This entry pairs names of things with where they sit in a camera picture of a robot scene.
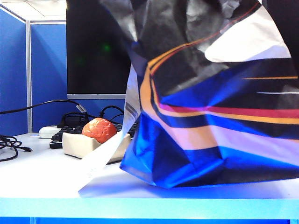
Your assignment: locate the small orange fruit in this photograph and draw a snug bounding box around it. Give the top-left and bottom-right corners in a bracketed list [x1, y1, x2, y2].
[81, 117, 117, 144]

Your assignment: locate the blue black printed paper bag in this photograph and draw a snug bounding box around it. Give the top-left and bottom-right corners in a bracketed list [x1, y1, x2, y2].
[99, 0, 299, 189]

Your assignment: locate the white paper receipt strip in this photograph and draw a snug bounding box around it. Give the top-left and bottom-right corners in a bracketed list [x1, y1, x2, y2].
[78, 62, 143, 198]

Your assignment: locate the black power adapter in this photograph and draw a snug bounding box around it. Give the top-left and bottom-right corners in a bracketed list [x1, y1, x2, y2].
[57, 112, 90, 129]

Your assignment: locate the beige square tray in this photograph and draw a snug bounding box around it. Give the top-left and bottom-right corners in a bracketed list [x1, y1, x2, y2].
[62, 132, 131, 164]

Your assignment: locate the black monitor with silver bezel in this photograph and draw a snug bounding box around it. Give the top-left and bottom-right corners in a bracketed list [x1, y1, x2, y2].
[66, 0, 133, 100]

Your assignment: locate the black keyboard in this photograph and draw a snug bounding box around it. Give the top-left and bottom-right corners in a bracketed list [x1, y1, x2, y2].
[49, 123, 141, 149]

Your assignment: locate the white rounded device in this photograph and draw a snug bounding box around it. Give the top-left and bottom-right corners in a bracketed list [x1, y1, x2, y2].
[38, 125, 59, 140]

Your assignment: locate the looped black cable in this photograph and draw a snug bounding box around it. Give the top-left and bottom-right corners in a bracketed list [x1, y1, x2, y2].
[99, 105, 125, 125]

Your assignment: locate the long black cable with plug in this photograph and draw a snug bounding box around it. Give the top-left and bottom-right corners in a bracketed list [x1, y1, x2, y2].
[0, 99, 90, 117]

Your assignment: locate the grey partition post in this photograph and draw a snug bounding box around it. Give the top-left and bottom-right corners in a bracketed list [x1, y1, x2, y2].
[25, 20, 33, 134]

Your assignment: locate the coiled black cable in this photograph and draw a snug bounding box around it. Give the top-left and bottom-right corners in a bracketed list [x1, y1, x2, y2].
[0, 134, 34, 163]

